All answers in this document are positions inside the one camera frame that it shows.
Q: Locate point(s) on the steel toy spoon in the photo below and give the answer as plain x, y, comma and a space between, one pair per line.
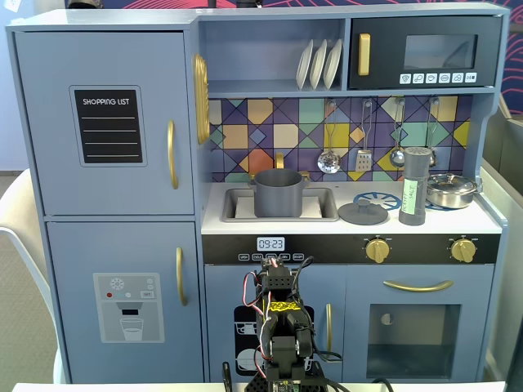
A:
433, 158

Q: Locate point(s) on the cabinet door with dishwasher print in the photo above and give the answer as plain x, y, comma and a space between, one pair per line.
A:
220, 286

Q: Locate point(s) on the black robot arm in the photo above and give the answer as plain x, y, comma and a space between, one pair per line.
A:
282, 326

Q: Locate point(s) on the steel toy skimmer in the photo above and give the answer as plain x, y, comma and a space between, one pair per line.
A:
329, 162

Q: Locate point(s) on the freezer door with dispenser print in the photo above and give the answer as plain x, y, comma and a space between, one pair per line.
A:
73, 253

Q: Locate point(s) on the steel toy ladle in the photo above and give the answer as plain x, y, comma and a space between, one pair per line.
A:
396, 157

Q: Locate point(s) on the black toy microwave door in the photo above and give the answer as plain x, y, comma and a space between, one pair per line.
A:
384, 45

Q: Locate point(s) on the gray plastic pot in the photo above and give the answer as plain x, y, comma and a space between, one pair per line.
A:
278, 196

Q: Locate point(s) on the white toy plate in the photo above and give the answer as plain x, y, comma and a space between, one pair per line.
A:
333, 63
304, 65
318, 65

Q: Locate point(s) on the blue oven door with window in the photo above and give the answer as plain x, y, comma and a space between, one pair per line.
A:
359, 326

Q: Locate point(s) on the steel toy pot with lid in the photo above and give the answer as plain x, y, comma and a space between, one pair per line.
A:
449, 192

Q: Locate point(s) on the gold toy faucet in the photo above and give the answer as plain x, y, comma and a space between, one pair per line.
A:
279, 160

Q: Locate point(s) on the steel toy spatula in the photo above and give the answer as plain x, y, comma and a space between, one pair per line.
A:
363, 161

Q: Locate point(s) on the gold stove knob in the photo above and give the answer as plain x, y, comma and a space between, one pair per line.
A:
377, 250
463, 250

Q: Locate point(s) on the gray toy sink basin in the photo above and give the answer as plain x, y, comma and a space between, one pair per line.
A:
328, 206

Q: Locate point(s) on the gray salt shaker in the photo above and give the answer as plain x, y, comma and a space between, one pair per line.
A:
412, 171

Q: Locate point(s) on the blue wooden toy kitchen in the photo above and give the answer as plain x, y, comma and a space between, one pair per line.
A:
122, 61

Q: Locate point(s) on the gray pot lid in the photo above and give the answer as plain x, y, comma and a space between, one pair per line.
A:
363, 215

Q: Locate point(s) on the red black robot base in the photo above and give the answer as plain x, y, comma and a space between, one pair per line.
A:
255, 381

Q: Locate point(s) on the white chair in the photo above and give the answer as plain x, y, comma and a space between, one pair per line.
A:
16, 204

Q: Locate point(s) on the fridge door with shopping list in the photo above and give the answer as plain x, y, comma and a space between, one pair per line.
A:
49, 163

